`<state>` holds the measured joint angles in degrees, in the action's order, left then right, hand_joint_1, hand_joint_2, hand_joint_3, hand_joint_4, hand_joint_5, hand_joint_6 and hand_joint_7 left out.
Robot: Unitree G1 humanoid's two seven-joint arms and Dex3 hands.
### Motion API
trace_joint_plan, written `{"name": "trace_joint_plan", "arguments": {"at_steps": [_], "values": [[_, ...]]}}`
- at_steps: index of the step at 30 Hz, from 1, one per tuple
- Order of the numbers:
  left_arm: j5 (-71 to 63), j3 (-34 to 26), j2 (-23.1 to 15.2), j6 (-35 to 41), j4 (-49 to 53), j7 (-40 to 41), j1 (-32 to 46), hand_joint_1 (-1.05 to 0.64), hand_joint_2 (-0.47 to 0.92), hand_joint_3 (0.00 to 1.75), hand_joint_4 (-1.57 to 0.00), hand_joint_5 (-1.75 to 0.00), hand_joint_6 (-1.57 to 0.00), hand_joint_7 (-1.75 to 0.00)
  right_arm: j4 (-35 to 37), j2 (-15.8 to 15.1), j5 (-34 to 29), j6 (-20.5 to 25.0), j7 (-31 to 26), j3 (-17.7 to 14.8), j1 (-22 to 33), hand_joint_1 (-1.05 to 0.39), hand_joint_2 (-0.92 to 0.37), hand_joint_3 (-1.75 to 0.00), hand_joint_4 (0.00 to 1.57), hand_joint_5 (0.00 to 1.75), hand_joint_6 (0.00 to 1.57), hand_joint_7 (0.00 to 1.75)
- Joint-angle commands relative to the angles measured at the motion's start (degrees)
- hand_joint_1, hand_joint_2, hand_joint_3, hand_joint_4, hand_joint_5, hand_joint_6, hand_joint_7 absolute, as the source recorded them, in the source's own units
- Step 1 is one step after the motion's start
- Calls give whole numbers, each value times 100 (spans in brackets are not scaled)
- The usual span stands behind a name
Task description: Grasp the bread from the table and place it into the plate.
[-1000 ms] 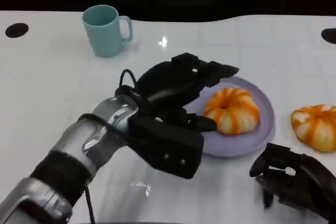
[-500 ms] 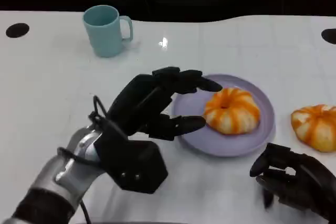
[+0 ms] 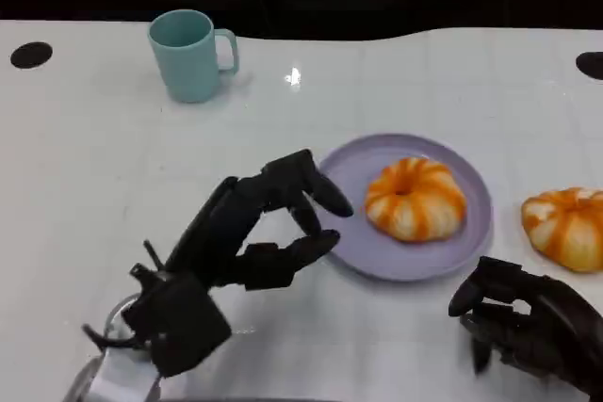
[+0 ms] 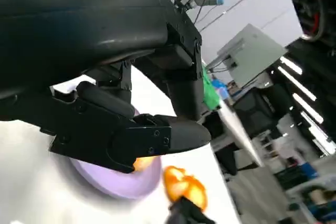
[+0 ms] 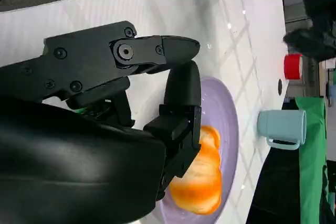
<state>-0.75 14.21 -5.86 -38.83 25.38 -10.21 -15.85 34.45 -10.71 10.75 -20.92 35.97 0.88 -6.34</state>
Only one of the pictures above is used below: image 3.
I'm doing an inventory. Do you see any lilac plate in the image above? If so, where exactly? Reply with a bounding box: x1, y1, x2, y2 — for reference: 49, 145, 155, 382
316, 133, 494, 283

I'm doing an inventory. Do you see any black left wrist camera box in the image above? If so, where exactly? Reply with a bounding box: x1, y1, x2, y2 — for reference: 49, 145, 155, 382
122, 269, 233, 378

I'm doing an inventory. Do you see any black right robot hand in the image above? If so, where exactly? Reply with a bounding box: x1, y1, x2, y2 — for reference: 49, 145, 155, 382
448, 255, 603, 401

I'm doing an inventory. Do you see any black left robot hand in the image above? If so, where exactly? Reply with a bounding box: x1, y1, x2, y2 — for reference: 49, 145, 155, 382
162, 148, 355, 290

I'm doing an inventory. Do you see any pale green mug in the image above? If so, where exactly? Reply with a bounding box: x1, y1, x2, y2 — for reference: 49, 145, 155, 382
147, 8, 240, 105

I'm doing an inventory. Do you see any black forearm cable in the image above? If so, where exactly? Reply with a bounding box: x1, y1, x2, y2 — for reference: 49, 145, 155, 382
82, 324, 142, 351

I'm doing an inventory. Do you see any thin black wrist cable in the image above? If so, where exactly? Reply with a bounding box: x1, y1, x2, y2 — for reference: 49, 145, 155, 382
130, 239, 166, 281

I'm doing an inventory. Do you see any orange and white toy bread roll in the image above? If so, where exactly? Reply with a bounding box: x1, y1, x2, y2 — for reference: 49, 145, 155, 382
520, 186, 603, 274
364, 156, 468, 243

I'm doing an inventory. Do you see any black round table grommet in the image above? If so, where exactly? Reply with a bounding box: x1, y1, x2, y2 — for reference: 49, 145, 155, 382
9, 41, 54, 70
575, 51, 603, 77

